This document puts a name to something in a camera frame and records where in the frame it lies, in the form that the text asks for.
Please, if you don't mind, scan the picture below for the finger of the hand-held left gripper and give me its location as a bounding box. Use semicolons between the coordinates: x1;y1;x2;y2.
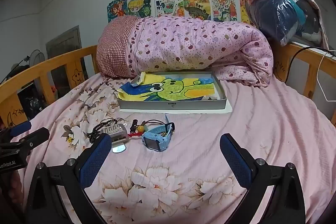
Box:
14;127;50;152
9;121;31;136

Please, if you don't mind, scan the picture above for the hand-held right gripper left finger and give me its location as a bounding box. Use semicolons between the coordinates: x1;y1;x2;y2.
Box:
25;133;112;224

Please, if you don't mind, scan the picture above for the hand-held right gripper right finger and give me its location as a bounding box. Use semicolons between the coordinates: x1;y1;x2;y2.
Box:
219;133;306;224

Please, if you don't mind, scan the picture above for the black bead bracelet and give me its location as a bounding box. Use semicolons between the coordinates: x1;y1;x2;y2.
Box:
88;119;117;144

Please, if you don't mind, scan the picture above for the grey hair claw clip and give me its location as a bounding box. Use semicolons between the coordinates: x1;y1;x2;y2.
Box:
101;123;130;143

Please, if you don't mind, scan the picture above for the blue smart watch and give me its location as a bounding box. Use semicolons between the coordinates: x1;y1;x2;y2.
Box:
142;114;175;152

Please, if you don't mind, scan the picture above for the grey shallow box tray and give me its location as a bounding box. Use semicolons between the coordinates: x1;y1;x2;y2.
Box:
117;71;228;110

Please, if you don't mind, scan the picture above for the dark bag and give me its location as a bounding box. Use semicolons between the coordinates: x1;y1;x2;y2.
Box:
19;86;44;120

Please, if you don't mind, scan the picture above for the pink floral bed sheet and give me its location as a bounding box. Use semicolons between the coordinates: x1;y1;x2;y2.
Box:
0;73;336;224

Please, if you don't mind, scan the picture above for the electric fan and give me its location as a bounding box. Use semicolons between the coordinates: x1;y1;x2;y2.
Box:
26;49;46;67

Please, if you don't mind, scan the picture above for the grey door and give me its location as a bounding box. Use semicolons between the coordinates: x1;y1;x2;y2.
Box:
46;25;89;83

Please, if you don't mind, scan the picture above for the green frog crayon drawing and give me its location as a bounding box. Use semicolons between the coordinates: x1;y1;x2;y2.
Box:
115;73;222;102

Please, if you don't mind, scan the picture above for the red checked pillow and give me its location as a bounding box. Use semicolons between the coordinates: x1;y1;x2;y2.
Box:
97;15;139;79

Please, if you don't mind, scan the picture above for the white clothes hanger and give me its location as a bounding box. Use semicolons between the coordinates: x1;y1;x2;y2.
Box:
314;50;336;103

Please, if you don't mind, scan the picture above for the pink polka dot quilt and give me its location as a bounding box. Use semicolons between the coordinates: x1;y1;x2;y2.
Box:
126;15;275;86

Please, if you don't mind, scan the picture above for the plastic bag of clothes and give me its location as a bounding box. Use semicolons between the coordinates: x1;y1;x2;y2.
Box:
248;0;324;46

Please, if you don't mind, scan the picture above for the wooden bed rail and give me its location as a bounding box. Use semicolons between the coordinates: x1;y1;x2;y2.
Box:
0;42;336;130

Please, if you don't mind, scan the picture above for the black cable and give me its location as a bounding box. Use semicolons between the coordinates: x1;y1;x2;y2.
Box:
285;46;336;83

